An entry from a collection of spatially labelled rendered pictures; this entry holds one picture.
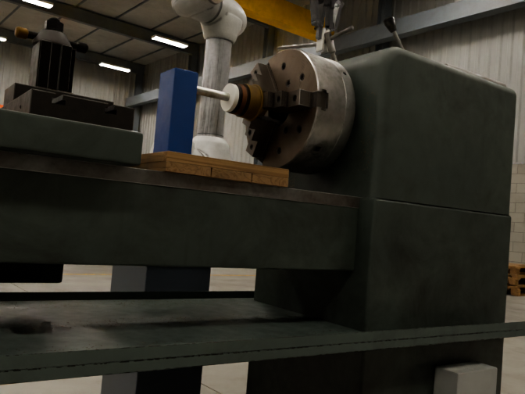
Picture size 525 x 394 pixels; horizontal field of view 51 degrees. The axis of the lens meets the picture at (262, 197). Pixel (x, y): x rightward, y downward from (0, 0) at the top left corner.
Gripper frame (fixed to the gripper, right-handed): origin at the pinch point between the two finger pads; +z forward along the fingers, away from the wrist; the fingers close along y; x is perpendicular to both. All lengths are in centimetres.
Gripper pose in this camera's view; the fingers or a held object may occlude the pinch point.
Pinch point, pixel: (323, 41)
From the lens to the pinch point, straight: 176.7
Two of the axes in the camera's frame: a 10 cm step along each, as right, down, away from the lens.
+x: 5.7, 0.1, -8.2
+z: -0.8, 10.0, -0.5
